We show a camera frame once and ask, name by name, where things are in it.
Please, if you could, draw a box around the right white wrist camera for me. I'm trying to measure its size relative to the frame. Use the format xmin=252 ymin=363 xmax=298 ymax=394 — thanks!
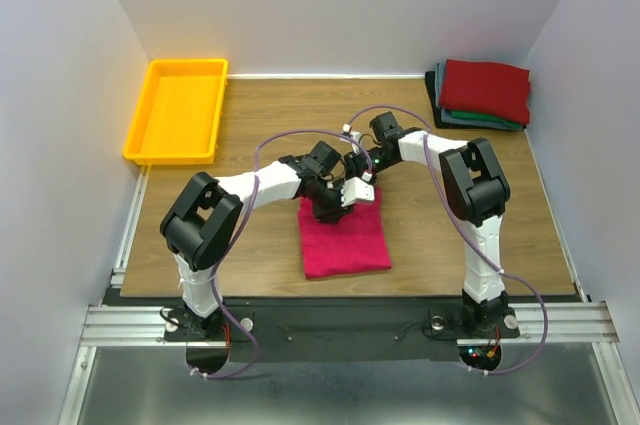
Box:
xmin=341 ymin=123 xmax=362 ymax=143

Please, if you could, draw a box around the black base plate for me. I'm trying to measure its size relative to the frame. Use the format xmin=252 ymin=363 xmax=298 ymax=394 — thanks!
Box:
xmin=164 ymin=296 xmax=521 ymax=364

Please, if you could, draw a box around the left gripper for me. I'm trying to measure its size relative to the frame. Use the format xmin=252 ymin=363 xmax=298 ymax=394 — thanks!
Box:
xmin=309 ymin=177 xmax=354 ymax=226

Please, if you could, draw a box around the folded black t shirt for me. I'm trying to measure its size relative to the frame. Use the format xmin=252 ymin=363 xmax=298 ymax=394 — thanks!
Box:
xmin=424 ymin=71 xmax=524 ymax=132

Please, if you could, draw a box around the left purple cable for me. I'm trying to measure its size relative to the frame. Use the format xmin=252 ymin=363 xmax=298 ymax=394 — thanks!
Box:
xmin=189 ymin=128 xmax=374 ymax=380

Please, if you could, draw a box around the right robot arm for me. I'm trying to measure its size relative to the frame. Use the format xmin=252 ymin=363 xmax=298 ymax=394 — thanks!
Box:
xmin=342 ymin=112 xmax=511 ymax=335

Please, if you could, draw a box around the folded red t shirt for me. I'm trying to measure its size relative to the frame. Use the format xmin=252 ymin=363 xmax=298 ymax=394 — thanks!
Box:
xmin=438 ymin=59 xmax=531 ymax=126

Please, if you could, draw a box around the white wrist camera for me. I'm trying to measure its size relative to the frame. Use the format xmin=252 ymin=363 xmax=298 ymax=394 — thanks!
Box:
xmin=340 ymin=177 xmax=375 ymax=208
xmin=341 ymin=123 xmax=362 ymax=143

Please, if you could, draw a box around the folded blue grey t shirt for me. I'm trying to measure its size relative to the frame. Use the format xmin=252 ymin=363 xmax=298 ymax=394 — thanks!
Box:
xmin=434 ymin=61 xmax=446 ymax=108

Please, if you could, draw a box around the folded green t shirt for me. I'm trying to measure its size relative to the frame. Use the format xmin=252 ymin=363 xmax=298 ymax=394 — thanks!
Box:
xmin=440 ymin=110 xmax=523 ymax=131

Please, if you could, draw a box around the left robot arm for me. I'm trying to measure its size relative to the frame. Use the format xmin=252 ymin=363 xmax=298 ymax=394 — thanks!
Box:
xmin=160 ymin=141 xmax=371 ymax=339

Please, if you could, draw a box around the pink t shirt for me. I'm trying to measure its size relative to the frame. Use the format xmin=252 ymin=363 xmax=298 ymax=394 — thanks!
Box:
xmin=298 ymin=188 xmax=392 ymax=280

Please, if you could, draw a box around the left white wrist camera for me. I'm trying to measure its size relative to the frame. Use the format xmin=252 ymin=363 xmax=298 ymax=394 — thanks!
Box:
xmin=340 ymin=177 xmax=375 ymax=208

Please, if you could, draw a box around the yellow plastic tray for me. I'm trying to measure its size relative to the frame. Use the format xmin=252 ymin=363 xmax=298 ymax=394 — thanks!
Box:
xmin=122 ymin=58 xmax=229 ymax=166

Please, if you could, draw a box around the aluminium frame rail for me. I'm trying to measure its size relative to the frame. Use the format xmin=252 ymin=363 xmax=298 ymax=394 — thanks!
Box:
xmin=60 ymin=170 xmax=627 ymax=424

